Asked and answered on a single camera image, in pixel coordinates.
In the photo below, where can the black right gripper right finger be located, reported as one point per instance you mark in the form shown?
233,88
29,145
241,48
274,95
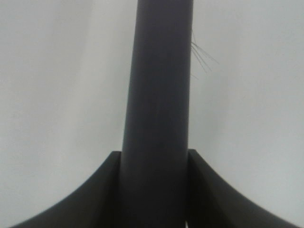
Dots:
213,203

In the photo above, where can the grey hand brush black bristles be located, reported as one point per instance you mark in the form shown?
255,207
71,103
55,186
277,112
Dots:
154,159

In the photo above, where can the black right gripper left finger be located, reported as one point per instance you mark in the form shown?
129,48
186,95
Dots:
92,205

